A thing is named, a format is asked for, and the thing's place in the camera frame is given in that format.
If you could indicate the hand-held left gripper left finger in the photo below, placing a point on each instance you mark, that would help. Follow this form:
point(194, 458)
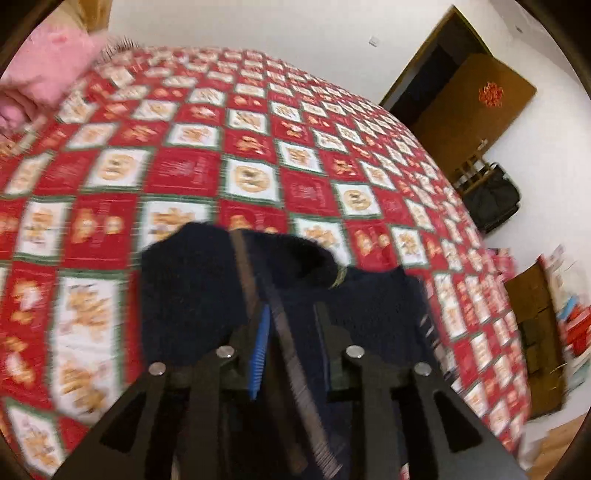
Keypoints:
point(258, 355)

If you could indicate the striped pillow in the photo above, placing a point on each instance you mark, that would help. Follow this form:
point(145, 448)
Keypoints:
point(117, 50)

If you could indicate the red paper door decoration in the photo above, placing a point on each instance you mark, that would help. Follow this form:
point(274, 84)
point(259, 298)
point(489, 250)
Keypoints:
point(491, 94)

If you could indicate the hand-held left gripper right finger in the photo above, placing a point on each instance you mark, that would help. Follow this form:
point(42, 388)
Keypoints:
point(332, 341)

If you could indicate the navy striped knit sweater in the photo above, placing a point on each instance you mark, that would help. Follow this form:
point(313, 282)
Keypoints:
point(194, 295)

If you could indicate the brown wooden door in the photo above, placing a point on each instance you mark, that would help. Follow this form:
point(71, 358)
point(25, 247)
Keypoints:
point(461, 110)

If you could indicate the black bag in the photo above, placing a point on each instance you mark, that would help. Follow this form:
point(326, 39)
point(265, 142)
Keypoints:
point(491, 198)

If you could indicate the brown wooden cabinet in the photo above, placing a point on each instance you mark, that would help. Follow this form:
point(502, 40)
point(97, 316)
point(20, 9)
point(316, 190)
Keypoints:
point(535, 332)

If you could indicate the pile of colourful boxes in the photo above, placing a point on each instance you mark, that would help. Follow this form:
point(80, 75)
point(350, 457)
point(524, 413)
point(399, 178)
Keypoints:
point(575, 323)

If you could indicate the beige patterned curtain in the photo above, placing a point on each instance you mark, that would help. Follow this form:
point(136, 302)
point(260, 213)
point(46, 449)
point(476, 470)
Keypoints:
point(87, 11)

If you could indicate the wooden chair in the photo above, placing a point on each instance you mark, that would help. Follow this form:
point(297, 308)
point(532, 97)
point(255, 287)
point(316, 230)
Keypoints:
point(468, 168)

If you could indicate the dark wooden door frame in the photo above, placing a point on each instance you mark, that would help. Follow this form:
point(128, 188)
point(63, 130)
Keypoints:
point(429, 55)

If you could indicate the red checkered bear bedspread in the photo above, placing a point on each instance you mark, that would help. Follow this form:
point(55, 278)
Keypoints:
point(184, 170)

